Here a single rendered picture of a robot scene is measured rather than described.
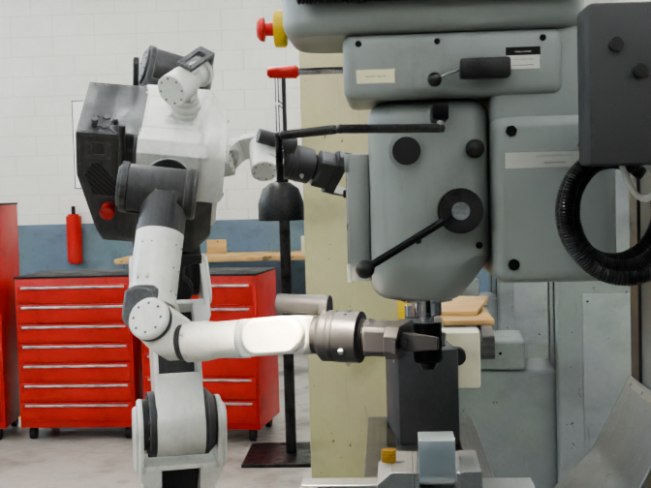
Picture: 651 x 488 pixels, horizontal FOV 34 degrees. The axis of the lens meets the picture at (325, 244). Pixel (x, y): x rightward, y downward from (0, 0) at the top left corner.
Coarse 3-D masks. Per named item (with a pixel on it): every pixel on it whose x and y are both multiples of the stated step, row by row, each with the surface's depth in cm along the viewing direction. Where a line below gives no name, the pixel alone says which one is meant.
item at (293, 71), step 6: (282, 66) 187; (288, 66) 187; (294, 66) 187; (270, 72) 187; (276, 72) 187; (282, 72) 187; (288, 72) 187; (294, 72) 187; (300, 72) 187; (306, 72) 187; (312, 72) 187; (318, 72) 187; (324, 72) 187; (330, 72) 187; (336, 72) 187; (342, 72) 187
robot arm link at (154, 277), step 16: (144, 240) 199; (160, 240) 198; (176, 240) 200; (144, 256) 197; (160, 256) 197; (176, 256) 200; (144, 272) 196; (160, 272) 196; (176, 272) 200; (144, 288) 194; (160, 288) 195; (176, 288) 199; (128, 304) 194; (144, 304) 191; (160, 304) 190; (176, 304) 201; (128, 320) 192; (144, 320) 190; (160, 320) 189; (144, 336) 189; (160, 336) 190
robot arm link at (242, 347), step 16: (240, 320) 186; (256, 320) 183; (272, 320) 182; (288, 320) 181; (240, 336) 184; (256, 336) 183; (272, 336) 182; (288, 336) 181; (304, 336) 182; (240, 352) 186; (256, 352) 183; (272, 352) 182; (288, 352) 181
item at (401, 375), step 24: (408, 360) 211; (456, 360) 212; (408, 384) 211; (432, 384) 212; (456, 384) 212; (408, 408) 211; (432, 408) 212; (456, 408) 212; (408, 432) 212; (456, 432) 212
